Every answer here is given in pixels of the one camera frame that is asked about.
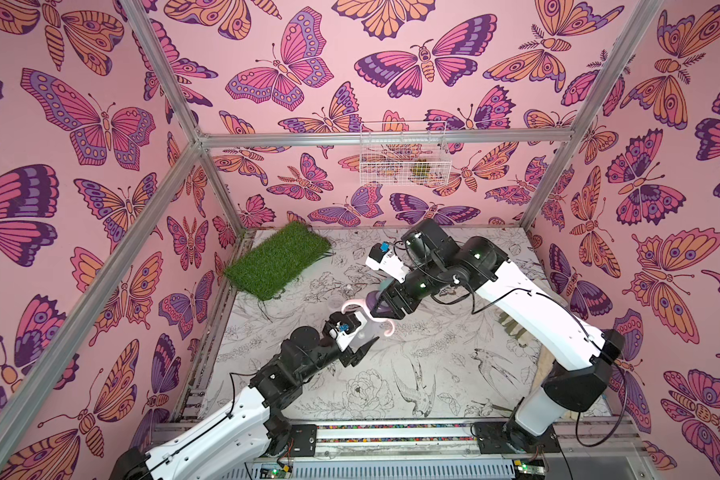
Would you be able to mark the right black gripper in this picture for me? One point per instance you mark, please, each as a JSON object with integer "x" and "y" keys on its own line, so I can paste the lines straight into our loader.
{"x": 393, "y": 297}

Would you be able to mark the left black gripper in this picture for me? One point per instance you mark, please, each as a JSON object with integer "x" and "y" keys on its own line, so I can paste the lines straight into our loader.
{"x": 345, "y": 357}

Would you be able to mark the purple nipple collar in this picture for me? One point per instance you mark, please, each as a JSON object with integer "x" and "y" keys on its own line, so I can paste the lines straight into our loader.
{"x": 377, "y": 306}

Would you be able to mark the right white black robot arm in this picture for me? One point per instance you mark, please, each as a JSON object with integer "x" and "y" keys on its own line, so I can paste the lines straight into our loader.
{"x": 584, "y": 356}

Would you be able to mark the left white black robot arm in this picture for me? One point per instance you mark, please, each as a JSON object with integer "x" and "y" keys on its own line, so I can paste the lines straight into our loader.
{"x": 252, "y": 424}

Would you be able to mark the green artificial grass mat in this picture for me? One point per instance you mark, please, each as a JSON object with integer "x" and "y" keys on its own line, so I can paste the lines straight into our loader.
{"x": 267, "y": 269}

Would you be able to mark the beige work glove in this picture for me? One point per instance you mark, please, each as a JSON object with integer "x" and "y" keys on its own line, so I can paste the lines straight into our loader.
{"x": 513, "y": 329}

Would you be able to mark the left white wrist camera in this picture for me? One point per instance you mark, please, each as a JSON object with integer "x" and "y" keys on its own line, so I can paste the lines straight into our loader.
{"x": 348, "y": 327}

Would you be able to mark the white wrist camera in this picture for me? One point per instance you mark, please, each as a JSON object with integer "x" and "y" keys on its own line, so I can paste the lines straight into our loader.
{"x": 381, "y": 257}
{"x": 348, "y": 327}

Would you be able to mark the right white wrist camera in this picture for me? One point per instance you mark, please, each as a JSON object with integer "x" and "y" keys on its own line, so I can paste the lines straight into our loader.
{"x": 381, "y": 257}

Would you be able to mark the white wire basket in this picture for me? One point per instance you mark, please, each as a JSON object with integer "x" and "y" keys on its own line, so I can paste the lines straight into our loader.
{"x": 404, "y": 158}

